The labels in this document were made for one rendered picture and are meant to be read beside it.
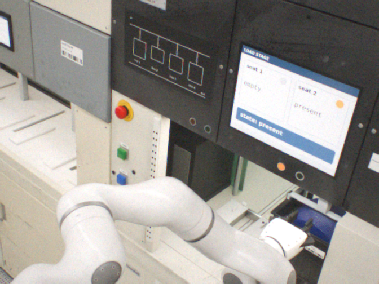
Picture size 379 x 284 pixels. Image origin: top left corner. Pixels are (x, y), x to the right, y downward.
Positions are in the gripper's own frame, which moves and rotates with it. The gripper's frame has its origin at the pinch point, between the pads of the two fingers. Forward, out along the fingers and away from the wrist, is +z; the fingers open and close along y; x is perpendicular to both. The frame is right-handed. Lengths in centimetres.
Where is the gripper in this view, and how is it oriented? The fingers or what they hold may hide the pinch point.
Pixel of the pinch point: (300, 221)
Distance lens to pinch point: 147.4
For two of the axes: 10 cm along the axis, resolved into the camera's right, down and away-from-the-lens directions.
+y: 7.6, 4.0, -5.0
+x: 0.9, -8.4, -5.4
